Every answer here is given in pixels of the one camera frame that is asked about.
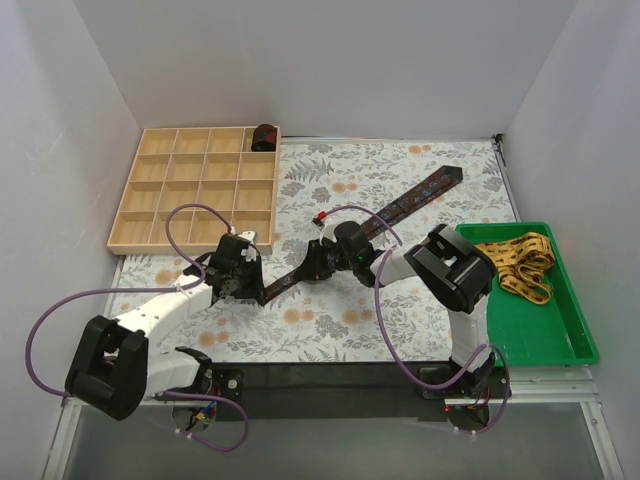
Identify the aluminium frame rail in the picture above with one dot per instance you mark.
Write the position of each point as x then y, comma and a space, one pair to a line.
552, 427

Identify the green plastic bin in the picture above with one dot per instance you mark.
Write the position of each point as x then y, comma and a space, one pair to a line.
551, 334

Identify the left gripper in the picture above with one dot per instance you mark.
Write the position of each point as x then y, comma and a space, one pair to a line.
248, 282

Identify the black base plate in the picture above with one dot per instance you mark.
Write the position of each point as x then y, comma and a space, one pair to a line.
293, 391

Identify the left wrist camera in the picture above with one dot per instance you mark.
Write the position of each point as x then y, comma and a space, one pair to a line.
248, 247

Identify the rolled dark red tie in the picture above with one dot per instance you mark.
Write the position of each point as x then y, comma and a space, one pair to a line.
264, 138

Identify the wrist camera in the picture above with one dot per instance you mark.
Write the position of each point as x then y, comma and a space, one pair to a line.
322, 225
248, 247

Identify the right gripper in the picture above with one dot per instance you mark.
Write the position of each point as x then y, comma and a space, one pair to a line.
316, 262

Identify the yellow patterned tie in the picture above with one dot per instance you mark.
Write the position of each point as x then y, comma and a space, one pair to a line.
522, 264

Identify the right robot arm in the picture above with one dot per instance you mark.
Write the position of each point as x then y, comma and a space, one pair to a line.
456, 273

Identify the wooden compartment tray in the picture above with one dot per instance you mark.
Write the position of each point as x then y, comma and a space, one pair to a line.
186, 185

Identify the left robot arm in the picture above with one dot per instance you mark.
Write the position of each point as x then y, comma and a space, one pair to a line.
114, 367

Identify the dark brown patterned tie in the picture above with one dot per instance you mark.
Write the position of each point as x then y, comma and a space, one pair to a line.
435, 185

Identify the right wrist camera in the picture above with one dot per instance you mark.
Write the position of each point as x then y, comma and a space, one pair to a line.
322, 225

